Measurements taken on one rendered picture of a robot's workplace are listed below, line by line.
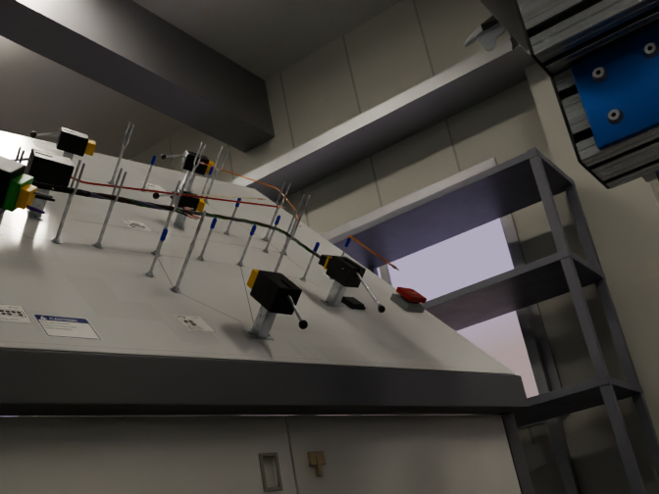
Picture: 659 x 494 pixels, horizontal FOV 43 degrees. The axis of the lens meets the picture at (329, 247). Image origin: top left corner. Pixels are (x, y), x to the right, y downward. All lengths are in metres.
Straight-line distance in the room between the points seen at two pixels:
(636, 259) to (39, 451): 2.45
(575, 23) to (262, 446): 0.75
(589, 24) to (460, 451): 0.96
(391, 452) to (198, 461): 0.38
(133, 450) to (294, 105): 3.26
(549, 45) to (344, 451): 0.78
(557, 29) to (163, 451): 0.72
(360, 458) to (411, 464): 0.12
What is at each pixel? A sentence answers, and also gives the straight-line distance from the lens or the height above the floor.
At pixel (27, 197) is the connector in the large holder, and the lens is 1.20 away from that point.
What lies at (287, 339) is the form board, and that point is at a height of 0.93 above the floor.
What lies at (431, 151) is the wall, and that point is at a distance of 3.69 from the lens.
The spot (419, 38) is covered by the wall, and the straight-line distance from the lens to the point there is 3.95.
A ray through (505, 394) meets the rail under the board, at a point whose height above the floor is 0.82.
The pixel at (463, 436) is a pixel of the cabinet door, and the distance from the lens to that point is 1.56.
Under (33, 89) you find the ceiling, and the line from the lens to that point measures 4.36.
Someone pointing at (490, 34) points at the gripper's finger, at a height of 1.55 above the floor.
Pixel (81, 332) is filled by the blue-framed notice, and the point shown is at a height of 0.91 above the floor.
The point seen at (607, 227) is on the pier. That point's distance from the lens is 3.20.
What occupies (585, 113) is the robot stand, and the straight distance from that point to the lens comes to 0.76.
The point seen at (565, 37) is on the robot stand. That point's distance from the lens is 0.75.
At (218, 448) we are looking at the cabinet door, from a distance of 1.18.
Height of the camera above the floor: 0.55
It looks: 22 degrees up
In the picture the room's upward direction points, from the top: 11 degrees counter-clockwise
